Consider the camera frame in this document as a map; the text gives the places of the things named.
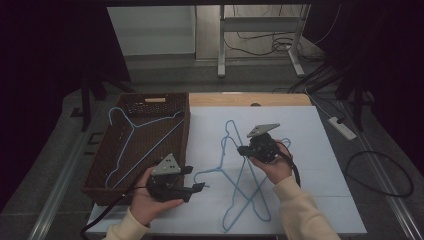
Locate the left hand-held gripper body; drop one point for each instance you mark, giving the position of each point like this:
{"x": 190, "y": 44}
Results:
{"x": 166, "y": 166}

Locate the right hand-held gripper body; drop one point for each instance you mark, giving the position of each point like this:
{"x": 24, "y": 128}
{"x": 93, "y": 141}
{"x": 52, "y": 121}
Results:
{"x": 265, "y": 148}

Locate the brown woven basket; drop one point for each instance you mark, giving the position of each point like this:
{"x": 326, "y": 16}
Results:
{"x": 150, "y": 140}

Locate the person's right hand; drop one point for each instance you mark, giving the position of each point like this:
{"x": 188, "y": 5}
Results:
{"x": 280, "y": 168}

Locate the person's left hand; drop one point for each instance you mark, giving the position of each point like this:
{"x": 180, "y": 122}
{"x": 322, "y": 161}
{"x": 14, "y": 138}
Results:
{"x": 143, "y": 203}

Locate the white board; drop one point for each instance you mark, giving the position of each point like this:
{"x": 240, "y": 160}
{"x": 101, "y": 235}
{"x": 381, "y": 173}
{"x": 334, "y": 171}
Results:
{"x": 316, "y": 150}

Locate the white power strip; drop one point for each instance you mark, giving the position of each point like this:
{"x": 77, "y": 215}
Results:
{"x": 343, "y": 129}

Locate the black plug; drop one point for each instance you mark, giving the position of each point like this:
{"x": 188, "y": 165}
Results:
{"x": 340, "y": 120}

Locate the black stand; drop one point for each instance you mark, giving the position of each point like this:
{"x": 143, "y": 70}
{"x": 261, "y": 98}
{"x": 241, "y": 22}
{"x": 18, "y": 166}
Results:
{"x": 86, "y": 100}
{"x": 358, "y": 100}

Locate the white panel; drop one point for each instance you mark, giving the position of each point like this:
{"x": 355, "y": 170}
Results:
{"x": 150, "y": 30}

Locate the aluminium rail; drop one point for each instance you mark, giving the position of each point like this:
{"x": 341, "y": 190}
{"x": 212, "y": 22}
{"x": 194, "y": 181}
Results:
{"x": 56, "y": 190}
{"x": 383, "y": 173}

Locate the white desk frame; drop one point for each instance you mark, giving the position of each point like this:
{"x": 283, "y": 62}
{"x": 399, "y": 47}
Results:
{"x": 260, "y": 24}

